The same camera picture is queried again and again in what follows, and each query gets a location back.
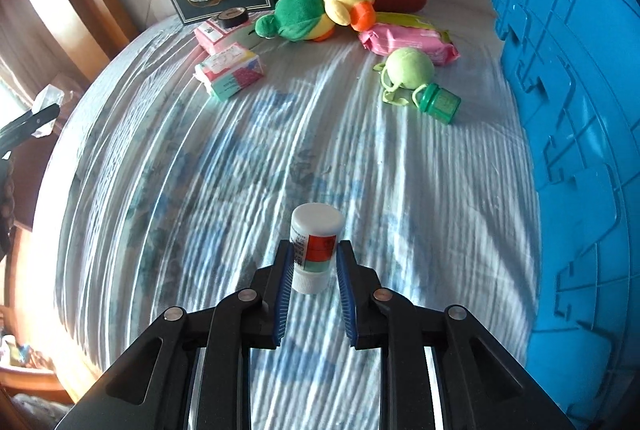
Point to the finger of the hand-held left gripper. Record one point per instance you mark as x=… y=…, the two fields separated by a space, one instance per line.
x=30 y=123

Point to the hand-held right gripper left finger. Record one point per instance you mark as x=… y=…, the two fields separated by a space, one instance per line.
x=282 y=290

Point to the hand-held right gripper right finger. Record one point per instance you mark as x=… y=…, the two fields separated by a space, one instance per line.
x=345 y=290

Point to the small white bottle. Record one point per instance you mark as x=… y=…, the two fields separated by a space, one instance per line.
x=315 y=230

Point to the pink wet wipes packet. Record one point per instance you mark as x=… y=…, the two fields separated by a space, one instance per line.
x=410 y=43

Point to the green and yellow duck plush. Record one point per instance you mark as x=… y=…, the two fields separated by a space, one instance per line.
x=300 y=10

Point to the blue plastic storage crate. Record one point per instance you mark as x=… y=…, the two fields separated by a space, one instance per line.
x=575 y=110

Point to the light blue striped bedsheet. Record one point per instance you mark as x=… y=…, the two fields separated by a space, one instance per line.
x=250 y=185

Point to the white pink green box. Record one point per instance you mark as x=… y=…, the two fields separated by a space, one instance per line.
x=230 y=73

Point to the green bottle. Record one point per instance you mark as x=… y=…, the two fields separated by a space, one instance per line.
x=440 y=103

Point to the black tape roll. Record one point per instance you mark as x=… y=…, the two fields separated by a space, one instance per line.
x=232 y=19

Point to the light green ball pouch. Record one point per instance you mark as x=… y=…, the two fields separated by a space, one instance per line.
x=410 y=68

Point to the yellow-green packet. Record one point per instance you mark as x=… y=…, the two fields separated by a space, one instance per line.
x=405 y=20

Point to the wooden bed frame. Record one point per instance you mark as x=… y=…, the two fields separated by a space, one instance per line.
x=60 y=10

